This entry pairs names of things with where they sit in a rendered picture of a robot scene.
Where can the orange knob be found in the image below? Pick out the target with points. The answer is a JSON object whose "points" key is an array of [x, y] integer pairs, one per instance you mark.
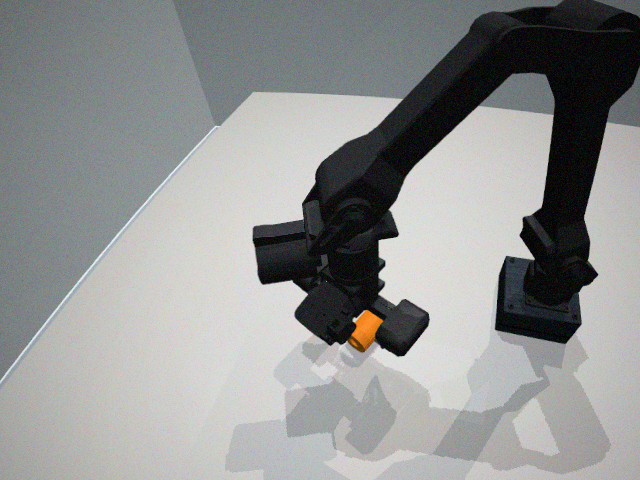
{"points": [[364, 335]]}

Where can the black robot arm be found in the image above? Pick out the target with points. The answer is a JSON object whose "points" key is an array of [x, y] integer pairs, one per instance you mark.
{"points": [[590, 53]]}

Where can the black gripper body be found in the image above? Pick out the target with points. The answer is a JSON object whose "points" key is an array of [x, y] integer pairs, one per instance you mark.
{"points": [[402, 324]]}

